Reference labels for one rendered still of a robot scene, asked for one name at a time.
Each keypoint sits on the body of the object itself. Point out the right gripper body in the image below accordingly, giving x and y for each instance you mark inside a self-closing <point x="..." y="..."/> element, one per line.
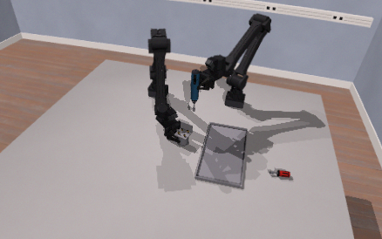
<point x="173" y="127"/>

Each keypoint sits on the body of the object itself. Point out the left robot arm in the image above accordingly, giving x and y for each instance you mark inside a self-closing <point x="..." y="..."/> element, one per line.
<point x="251" y="40"/>

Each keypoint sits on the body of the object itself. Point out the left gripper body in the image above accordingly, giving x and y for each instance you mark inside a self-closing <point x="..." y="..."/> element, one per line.
<point x="204" y="76"/>

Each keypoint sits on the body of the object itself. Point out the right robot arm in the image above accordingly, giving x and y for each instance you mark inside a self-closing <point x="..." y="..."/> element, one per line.
<point x="161" y="46"/>

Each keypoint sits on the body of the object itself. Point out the grey metal bracket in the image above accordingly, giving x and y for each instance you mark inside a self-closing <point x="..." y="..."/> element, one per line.
<point x="186" y="127"/>

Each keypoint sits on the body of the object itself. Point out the dark blue nut driver barrel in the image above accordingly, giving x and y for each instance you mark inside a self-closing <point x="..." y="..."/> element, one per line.
<point x="195" y="80"/>

